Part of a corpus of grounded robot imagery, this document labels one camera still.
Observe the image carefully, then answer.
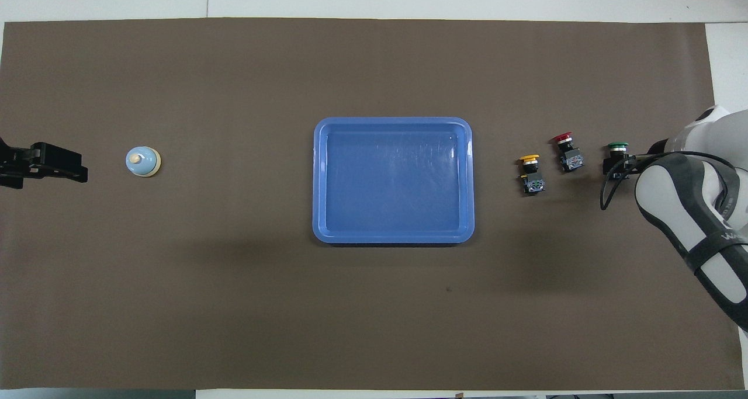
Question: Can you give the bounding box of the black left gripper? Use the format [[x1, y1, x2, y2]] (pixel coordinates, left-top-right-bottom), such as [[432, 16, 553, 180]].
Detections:
[[0, 137, 88, 189]]

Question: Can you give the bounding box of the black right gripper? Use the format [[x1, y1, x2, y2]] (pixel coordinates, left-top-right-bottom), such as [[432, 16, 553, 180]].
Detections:
[[604, 139, 669, 181]]

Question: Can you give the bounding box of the green push button switch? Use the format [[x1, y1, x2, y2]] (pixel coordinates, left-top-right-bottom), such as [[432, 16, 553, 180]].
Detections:
[[605, 143, 631, 181]]

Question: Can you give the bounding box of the red push button switch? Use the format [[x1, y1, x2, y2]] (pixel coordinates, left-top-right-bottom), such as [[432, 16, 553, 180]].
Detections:
[[552, 132, 585, 174]]

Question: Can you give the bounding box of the yellow push button switch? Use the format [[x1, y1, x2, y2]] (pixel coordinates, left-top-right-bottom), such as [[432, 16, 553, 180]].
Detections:
[[519, 154, 546, 196]]

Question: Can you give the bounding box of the light blue service bell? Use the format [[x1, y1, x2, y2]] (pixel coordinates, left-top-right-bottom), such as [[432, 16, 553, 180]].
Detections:
[[125, 147, 162, 179]]

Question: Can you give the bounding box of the blue plastic tray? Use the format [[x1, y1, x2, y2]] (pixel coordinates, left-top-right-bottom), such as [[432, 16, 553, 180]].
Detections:
[[312, 117, 475, 245]]

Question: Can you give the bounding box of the brown table mat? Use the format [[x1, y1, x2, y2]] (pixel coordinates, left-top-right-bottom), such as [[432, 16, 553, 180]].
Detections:
[[0, 18, 746, 391]]

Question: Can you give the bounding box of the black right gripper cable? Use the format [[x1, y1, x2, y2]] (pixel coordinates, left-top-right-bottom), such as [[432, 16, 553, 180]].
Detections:
[[600, 151, 743, 211]]

